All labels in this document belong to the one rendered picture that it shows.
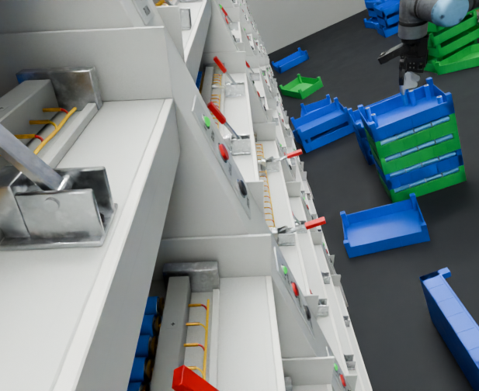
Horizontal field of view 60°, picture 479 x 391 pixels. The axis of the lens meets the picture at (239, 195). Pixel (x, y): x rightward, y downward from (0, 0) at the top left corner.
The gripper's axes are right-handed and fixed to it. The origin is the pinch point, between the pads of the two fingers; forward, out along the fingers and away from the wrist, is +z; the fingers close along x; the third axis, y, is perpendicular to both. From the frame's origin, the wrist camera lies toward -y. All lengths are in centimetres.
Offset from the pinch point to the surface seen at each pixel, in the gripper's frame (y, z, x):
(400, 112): -1.7, 15.4, 10.1
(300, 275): 6, -26, -109
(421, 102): 5.2, 13.6, 15.4
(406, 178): 4.9, 35.6, -6.5
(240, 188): 7, -54, -121
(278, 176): -11, -21, -82
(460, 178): 24.1, 39.8, 3.5
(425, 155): 10.7, 26.7, -2.0
